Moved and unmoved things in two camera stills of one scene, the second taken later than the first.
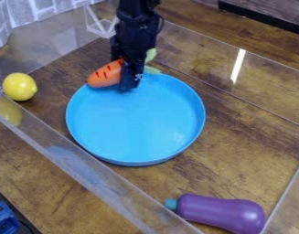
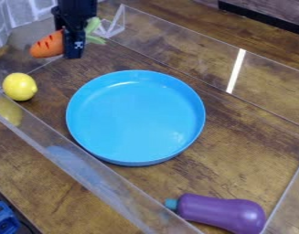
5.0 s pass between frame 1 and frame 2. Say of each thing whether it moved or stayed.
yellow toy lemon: stayed
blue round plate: stayed
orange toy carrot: moved
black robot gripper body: moved
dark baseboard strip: stayed
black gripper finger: moved
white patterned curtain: stayed
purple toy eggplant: stayed
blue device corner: stayed
